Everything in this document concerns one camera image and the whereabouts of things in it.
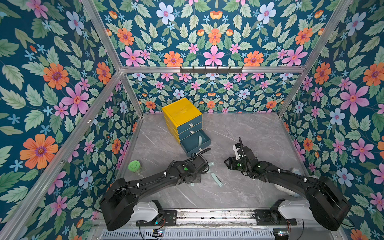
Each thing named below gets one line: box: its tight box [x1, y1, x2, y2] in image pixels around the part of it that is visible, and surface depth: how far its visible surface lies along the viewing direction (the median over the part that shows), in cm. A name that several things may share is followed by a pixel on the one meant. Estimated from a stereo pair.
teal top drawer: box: [177, 113, 203, 134], surface depth 90 cm
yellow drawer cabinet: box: [162, 97, 203, 145], surface depth 92 cm
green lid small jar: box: [128, 160, 141, 173], surface depth 89 cm
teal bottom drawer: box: [180, 129, 212, 157], surface depth 100 cm
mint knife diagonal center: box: [211, 172, 223, 187], surface depth 88 cm
